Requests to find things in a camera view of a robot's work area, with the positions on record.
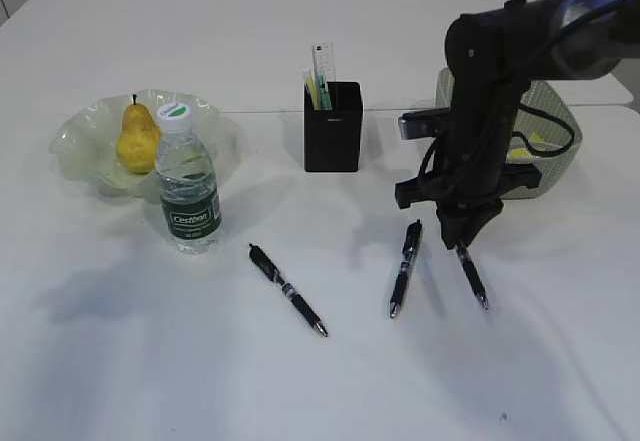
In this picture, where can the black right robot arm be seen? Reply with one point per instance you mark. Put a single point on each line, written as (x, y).
(593, 37)

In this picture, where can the yellow pen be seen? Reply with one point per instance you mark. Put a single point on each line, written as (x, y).
(311, 88)

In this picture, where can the mint green pen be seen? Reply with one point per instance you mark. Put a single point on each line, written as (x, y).
(324, 96)

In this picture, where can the black square pen holder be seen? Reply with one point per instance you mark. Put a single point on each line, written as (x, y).
(332, 138)

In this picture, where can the frosted green wavy plate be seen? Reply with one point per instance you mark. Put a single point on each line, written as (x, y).
(85, 145)

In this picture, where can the clear plastic ruler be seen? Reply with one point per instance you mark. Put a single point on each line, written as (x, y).
(323, 61)

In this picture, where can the clear water bottle green label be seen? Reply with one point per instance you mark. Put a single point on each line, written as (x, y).
(187, 181)

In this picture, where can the black pen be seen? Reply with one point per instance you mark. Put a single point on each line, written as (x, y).
(472, 276)
(273, 274)
(409, 253)

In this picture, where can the yellow pear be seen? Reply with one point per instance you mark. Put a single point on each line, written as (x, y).
(139, 139)

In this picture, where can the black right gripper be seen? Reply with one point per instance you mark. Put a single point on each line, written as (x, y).
(493, 57)

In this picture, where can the green woven plastic basket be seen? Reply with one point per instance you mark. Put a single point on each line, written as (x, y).
(543, 135)

